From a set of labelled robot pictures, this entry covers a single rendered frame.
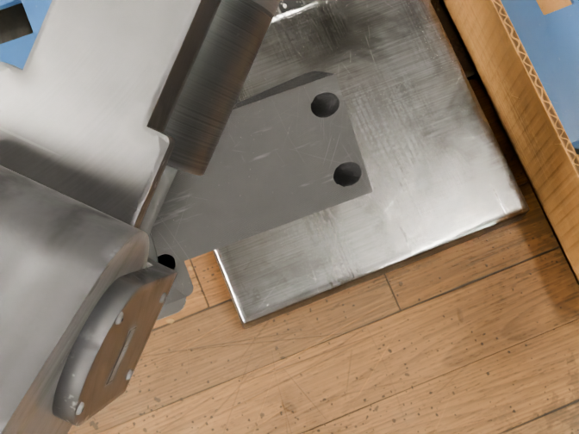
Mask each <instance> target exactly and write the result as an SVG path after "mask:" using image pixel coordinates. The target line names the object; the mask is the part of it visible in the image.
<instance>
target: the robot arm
mask: <svg viewBox="0 0 579 434"><path fill-rule="evenodd" d="M280 1H281V0H52V2H51V4H50V7H49V9H48V11H47V14H46V16H45V19H44V21H43V23H42V25H41V27H40V31H39V33H38V35H37V37H36V39H35V42H34V44H33V47H32V49H31V51H30V54H29V55H28V59H27V61H26V64H25V66H24V67H23V69H22V68H19V67H17V66H15V65H11V64H8V63H5V62H0V434H67V433H68V431H69V430H70V429H71V427H72V425H75V426H80V425H81V424H83V423H84V422H85V421H87V420H88V419H90V418H91V417H93V416H94V415H95V414H97V413H98V412H100V411H101V410H102V409H103V408H104V407H106V406H107V405H108V404H110V403H111V402H112V401H114V400H115V399H117V398H118V397H119V396H121V395H122V394H124V393H125V391H126V389H127V386H128V384H129V382H130V379H131V377H132V375H133V372H134V370H135V368H136V365H137V363H138V361H139V360H140V356H141V354H142V352H143V350H144V348H145V346H146V342H147V340H148V339H149V336H150V334H151V332H152V330H153V327H154V325H155V323H156V321H157V320H159V319H163V318H165V317H168V316H170V315H173V314H175V313H178V312H180V311H181V310H182V309H183V308H184V305H185V302H186V297H187V296H189V295H191V293H192V292H193V284H192V281H191V279H190V275H189V272H188V270H187V268H186V265H185V262H184V261H186V260H188V259H191V258H193V257H197V256H200V255H202V254H205V253H207V252H210V251H213V250H216V249H219V248H222V247H223V246H226V245H231V244H232V243H235V242H238V241H240V240H242V239H247V238H249V237H251V236H254V235H257V234H259V233H263V232H265V231H268V230H271V229H273V228H275V227H278V226H282V225H284V224H287V223H290V222H291V221H294V220H299V219H301V218H303V217H306V216H309V215H311V214H315V213H317V212H320V211H322V210H325V209H327V208H331V207H334V206H336V205H339V204H341V203H343V202H348V201H350V200H352V199H355V198H358V197H360V196H362V195H367V194H369V193H371V192H373V190H372V187H371V185H370V180H369V178H368V174H367V171H366V169H365V166H364V161H363V159H362V155H361V152H360V150H359V147H358V142H357V140H356V136H355V133H354V131H353V128H352V124H351V120H350V117H349V115H348V112H347V109H346V105H345V101H344V98H343V96H342V93H341V90H340V87H339V82H338V79H337V77H336V74H335V73H329V72H323V71H311V72H308V73H304V74H302V75H301V76H299V77H295V78H293V79H291V80H289V81H287V82H285V83H282V84H279V85H278V86H275V87H273V88H271V89H269V90H266V91H264V92H262V93H259V94H257V95H256V96H252V97H250V98H248V99H246V100H244V101H242V102H237V103H236V101H237V98H238V96H239V94H240V91H241V89H242V87H243V84H244V82H245V81H246V77H247V75H248V73H249V71H250V69H251V67H252V63H253V61H254V60H255V58H256V55H257V53H258V50H259V48H260V46H261V44H262V41H263V39H264V37H265V34H266V32H267V30H268V27H269V26H270V24H271V20H272V18H273V16H274V15H275V12H276V10H277V6H278V5H279V3H280Z"/></svg>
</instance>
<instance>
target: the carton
mask: <svg viewBox="0 0 579 434"><path fill-rule="evenodd" d="M441 1H442V3H443V4H444V6H445V9H446V11H447V14H448V16H449V17H450V19H451V22H452V24H453V26H454V28H455V29H456V31H457V33H458V37H459V39H460V40H461V42H462V44H463V46H464V49H465V51H466V52H467V54H468V57H469V59H470V62H471V64H472V65H473V67H474V69H475V71H476V74H477V76H478V77H479V80H480V82H481V84H482V86H483V88H484V90H485V92H486V94H487V96H488V98H489V101H490V103H491V105H492V107H493V109H494V111H495V113H496V115H497V117H498V119H499V121H500V123H501V126H502V128H503V130H504V132H505V134H506V135H507V138H508V140H509V142H510V144H511V147H512V148H513V150H514V153H515V155H516V157H517V159H518V160H519V162H520V165H521V168H522V170H523V171H524V173H525V175H526V178H527V180H528V182H529V183H530V185H531V187H532V191H533V193H534V194H535V196H536V198H537V200H538V202H539V205H540V207H541V208H542V210H543V213H544V215H545V218H546V219H547V221H548V223H549V225H550V227H551V230H552V231H553V234H554V236H555V238H556V240H557V242H558V244H559V246H560V248H561V250H562V252H563V255H564V257H565V259H566V261H567V263H568V265H569V267H570V269H571V271H572V273H573V275H574V277H575V279H576V282H577V284H578V286H579V155H578V154H576V151H575V149H574V147H573V145H572V144H571V142H570V139H569V137H568V135H567V133H566V132H565V130H564V128H563V125H562V123H561V121H560V120H559V118H558V116H557V113H556V111H555V109H554V108H553V106H552V104H551V101H550V99H549V97H548V96H547V94H546V92H545V89H544V87H543V85H542V84H541V82H540V79H539V76H538V74H537V72H536V71H535V69H534V67H533V65H532V62H531V60H530V59H529V57H528V55H527V53H526V50H525V48H524V47H523V45H522V43H521V41H520V38H519V36H518V35H517V33H516V31H515V29H514V26H513V24H512V23H511V21H510V19H509V17H508V15H507V12H506V10H505V9H504V7H503V5H502V3H501V0H441ZM536 1H537V3H538V5H539V7H540V9H541V11H542V13H543V14H544V15H547V14H549V13H551V12H554V11H556V10H559V9H562V8H564V7H567V6H569V5H571V4H572V3H571V1H570V0H536Z"/></svg>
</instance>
